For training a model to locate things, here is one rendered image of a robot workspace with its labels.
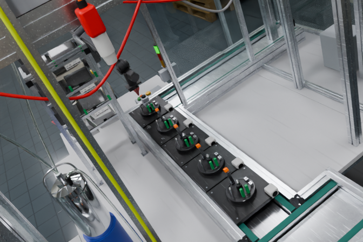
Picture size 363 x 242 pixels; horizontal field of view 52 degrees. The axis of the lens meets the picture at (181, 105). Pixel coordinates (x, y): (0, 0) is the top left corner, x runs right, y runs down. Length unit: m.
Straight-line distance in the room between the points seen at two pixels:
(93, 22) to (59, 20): 0.12
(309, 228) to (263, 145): 0.60
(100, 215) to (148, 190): 0.56
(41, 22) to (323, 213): 1.29
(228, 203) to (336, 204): 0.45
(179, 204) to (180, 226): 0.13
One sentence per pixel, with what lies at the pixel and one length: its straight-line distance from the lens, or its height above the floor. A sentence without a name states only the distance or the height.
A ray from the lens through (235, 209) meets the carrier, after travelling 1.72.
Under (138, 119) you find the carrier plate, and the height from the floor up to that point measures 0.97.
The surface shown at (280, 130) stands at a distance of 2.15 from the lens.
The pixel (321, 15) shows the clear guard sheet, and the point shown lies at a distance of 2.83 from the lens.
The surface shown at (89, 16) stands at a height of 2.04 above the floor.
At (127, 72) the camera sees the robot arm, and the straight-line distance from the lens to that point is 2.41.
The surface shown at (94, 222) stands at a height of 1.22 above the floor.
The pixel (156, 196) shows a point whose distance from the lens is 2.07.
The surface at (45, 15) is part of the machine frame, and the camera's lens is 1.04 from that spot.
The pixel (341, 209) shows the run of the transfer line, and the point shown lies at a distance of 1.71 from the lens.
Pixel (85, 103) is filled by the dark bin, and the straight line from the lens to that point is 2.15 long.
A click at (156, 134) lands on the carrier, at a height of 0.97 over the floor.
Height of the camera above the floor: 2.30
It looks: 34 degrees down
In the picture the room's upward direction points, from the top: 24 degrees counter-clockwise
